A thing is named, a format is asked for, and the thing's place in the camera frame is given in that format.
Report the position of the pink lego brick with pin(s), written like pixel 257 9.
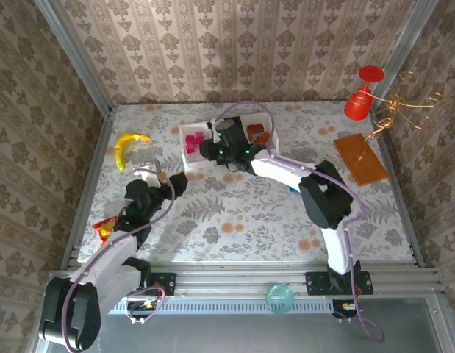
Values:
pixel 191 148
pixel 199 136
pixel 190 139

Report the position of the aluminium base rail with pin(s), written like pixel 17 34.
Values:
pixel 242 279

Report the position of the black controller bracket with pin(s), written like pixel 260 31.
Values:
pixel 139 307
pixel 343 309

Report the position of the orange wooden board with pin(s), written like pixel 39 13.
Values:
pixel 370 173

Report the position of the aluminium table side rail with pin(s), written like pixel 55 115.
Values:
pixel 410 220
pixel 88 184

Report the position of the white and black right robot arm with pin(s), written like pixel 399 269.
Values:
pixel 337 250

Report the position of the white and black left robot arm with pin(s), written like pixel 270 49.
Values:
pixel 109 264

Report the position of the red plastic wine glass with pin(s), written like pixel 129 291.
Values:
pixel 355 106

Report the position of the grey metal sheet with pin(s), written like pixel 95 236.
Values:
pixel 231 334

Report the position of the orange lego brick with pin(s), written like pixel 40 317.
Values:
pixel 263 138
pixel 259 128
pixel 251 129

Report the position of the teal translucent cup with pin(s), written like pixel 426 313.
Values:
pixel 279 298

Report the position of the aluminium frame post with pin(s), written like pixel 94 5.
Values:
pixel 403 55
pixel 75 55

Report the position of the red snack bag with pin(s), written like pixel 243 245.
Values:
pixel 104 228

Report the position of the yellow toy banana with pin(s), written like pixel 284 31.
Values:
pixel 121 150

